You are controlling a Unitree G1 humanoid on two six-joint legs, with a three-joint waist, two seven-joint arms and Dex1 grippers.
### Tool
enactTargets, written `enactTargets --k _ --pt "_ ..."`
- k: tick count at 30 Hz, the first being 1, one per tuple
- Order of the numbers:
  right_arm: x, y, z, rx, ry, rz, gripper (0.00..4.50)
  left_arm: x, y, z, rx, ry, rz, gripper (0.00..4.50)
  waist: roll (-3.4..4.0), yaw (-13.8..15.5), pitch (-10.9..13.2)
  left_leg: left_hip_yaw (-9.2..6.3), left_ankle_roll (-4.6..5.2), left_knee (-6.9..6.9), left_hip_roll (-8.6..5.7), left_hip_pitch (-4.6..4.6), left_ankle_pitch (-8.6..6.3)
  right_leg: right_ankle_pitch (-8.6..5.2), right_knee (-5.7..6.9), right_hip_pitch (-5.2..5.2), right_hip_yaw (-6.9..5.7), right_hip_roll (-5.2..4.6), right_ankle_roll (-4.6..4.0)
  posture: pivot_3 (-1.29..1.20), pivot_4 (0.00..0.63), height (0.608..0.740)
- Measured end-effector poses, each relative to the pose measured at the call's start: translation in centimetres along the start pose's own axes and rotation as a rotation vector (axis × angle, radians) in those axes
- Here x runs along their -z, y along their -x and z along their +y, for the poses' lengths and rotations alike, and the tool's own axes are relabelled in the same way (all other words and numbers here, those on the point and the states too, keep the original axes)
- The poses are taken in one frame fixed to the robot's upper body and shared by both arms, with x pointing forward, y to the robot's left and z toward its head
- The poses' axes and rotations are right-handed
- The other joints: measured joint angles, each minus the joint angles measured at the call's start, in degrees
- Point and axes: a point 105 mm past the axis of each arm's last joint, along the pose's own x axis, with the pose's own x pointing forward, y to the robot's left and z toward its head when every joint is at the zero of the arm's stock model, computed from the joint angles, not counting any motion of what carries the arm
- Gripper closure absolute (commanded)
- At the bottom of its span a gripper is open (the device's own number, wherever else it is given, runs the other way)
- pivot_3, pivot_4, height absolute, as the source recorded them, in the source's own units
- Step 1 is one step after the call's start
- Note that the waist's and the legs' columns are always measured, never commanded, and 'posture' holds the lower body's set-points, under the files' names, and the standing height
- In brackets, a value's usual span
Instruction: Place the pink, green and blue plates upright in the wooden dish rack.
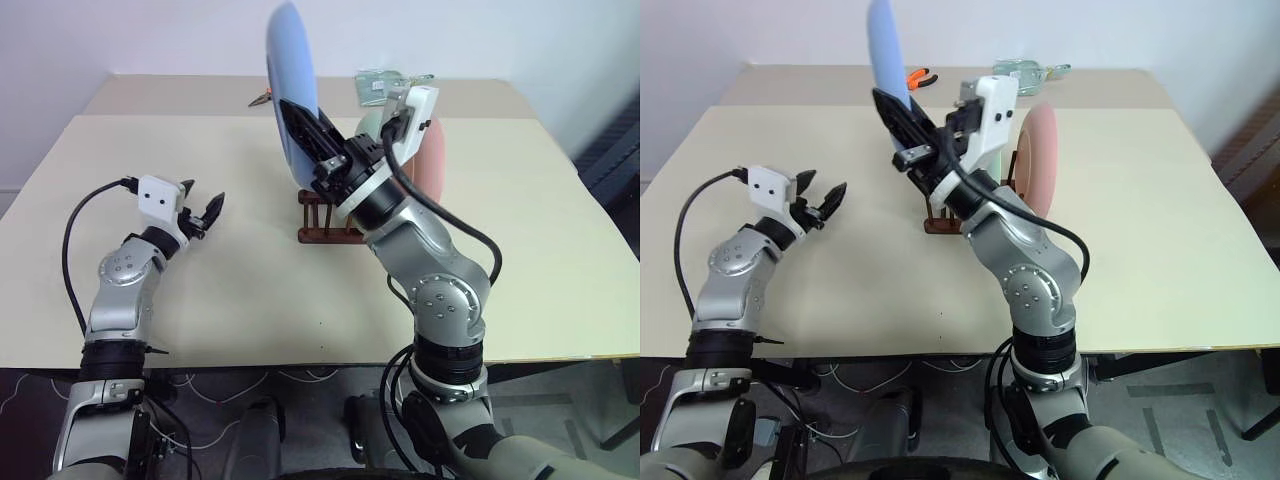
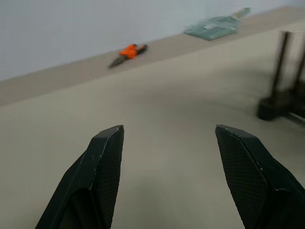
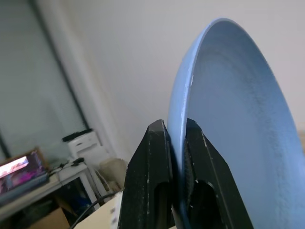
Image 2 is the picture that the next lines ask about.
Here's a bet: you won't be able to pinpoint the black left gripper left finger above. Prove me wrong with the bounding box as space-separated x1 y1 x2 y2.
35 125 125 229

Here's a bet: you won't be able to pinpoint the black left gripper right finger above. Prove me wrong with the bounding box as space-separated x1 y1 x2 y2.
214 124 305 229

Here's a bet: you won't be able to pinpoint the clear plastic bag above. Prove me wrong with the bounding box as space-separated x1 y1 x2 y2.
183 7 252 42

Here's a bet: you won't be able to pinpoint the orange handled pliers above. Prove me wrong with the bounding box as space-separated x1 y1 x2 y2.
108 43 149 69

